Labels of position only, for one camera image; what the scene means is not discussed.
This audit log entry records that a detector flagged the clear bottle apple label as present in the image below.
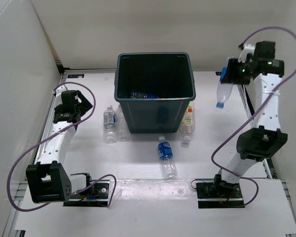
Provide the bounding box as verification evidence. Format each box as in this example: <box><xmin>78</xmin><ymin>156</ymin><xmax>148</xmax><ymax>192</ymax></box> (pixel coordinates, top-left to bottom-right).
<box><xmin>178</xmin><ymin>101</ymin><xmax>195</xmax><ymax>147</ymax></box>

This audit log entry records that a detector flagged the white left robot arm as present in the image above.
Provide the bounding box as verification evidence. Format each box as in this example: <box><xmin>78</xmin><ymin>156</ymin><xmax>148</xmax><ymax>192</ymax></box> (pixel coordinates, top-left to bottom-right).
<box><xmin>26</xmin><ymin>90</ymin><xmax>94</xmax><ymax>203</ymax></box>

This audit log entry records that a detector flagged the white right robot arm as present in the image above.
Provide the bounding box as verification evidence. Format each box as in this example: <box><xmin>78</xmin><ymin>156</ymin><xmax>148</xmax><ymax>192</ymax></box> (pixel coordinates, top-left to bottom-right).
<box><xmin>212</xmin><ymin>41</ymin><xmax>288</xmax><ymax>198</ymax></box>

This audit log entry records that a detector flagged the dark green plastic bin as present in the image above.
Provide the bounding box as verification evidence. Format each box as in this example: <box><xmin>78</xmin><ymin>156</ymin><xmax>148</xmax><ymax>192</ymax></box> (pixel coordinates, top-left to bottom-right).
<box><xmin>114</xmin><ymin>52</ymin><xmax>196</xmax><ymax>133</ymax></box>

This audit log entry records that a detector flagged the clear bottle white blue label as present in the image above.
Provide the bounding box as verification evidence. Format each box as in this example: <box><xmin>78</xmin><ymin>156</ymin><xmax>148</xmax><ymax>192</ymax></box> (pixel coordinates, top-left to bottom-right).
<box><xmin>103</xmin><ymin>105</ymin><xmax>117</xmax><ymax>144</ymax></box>

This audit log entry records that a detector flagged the clear unlabelled plastic bottle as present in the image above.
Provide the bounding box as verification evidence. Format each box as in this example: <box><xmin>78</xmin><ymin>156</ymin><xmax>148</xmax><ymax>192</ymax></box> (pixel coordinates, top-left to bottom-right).
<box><xmin>116</xmin><ymin>104</ymin><xmax>130</xmax><ymax>142</ymax></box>

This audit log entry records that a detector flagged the clear bottle dark blue label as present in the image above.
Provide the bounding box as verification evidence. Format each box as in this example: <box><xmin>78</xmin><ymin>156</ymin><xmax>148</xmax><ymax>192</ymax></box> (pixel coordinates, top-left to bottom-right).
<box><xmin>158</xmin><ymin>135</ymin><xmax>177</xmax><ymax>178</ymax></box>

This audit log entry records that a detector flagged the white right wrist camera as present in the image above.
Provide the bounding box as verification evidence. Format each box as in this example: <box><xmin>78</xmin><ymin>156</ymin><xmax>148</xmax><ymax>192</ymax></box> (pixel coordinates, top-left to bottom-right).
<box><xmin>238</xmin><ymin>43</ymin><xmax>255</xmax><ymax>64</ymax></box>

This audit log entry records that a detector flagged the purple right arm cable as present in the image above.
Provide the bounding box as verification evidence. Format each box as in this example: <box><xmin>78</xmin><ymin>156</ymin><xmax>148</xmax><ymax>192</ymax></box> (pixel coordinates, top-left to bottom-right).
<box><xmin>211</xmin><ymin>26</ymin><xmax>296</xmax><ymax>207</ymax></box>

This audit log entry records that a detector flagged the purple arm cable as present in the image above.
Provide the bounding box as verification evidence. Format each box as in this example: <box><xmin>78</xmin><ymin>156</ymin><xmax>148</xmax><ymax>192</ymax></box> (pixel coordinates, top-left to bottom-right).
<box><xmin>6</xmin><ymin>82</ymin><xmax>117</xmax><ymax>212</ymax></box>
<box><xmin>211</xmin><ymin>26</ymin><xmax>296</xmax><ymax>207</ymax></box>

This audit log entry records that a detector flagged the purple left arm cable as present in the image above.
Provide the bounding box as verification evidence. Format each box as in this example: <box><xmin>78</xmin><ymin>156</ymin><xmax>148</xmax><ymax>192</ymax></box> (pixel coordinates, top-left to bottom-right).
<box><xmin>6</xmin><ymin>82</ymin><xmax>117</xmax><ymax>212</ymax></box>

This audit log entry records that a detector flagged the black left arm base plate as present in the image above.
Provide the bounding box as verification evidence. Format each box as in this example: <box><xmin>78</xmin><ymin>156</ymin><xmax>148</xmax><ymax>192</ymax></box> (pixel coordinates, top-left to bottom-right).
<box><xmin>63</xmin><ymin>180</ymin><xmax>111</xmax><ymax>207</ymax></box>

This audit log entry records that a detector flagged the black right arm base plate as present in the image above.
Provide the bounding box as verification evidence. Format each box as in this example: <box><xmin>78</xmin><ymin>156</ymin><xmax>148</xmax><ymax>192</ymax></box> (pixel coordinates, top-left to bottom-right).
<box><xmin>191</xmin><ymin>179</ymin><xmax>245</xmax><ymax>209</ymax></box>

